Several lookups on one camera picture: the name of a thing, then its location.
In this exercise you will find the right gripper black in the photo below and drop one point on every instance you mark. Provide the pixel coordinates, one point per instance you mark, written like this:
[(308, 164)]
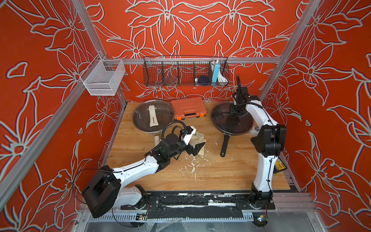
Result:
[(233, 112)]

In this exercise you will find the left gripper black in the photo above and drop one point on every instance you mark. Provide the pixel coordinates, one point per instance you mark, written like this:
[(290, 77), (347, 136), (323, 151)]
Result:
[(196, 151)]

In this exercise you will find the cream yellow cloth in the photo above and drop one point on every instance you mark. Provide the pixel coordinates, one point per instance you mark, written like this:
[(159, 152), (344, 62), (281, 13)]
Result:
[(198, 138)]

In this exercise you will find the glass lid with white handle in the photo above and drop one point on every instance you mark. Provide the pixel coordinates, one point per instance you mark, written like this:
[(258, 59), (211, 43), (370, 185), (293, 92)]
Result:
[(152, 116)]

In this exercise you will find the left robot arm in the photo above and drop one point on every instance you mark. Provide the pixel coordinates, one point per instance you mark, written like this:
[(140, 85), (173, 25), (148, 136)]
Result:
[(108, 187)]

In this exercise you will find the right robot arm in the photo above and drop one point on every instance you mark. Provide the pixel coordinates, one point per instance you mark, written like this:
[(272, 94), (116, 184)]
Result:
[(269, 143)]

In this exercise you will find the black frying pan with lid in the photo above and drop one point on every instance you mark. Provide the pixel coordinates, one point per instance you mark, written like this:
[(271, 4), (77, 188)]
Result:
[(227, 130)]

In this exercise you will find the crumpled clear plastic wrapper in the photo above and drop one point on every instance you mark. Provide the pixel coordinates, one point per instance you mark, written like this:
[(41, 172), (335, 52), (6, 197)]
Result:
[(255, 130)]

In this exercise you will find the orange plastic tool case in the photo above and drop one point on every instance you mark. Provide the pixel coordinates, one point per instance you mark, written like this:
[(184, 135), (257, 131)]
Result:
[(189, 108)]

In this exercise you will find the dark blue round object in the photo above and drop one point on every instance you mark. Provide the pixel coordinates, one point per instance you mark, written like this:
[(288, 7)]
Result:
[(203, 80)]

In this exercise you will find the light blue box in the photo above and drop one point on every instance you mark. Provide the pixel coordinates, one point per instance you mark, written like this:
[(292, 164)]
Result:
[(216, 72)]

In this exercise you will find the white mesh basket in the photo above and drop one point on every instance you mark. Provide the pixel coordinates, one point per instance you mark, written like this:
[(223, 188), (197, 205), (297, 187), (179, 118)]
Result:
[(103, 80)]

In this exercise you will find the dark pan with white handle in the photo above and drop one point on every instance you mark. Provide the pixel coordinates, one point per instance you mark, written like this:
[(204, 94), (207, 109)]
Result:
[(156, 135)]

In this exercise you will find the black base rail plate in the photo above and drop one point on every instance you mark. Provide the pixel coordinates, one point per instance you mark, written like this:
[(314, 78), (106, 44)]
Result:
[(198, 205)]

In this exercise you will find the black wire basket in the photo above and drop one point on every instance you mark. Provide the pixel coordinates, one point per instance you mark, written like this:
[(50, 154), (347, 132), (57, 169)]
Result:
[(177, 71)]

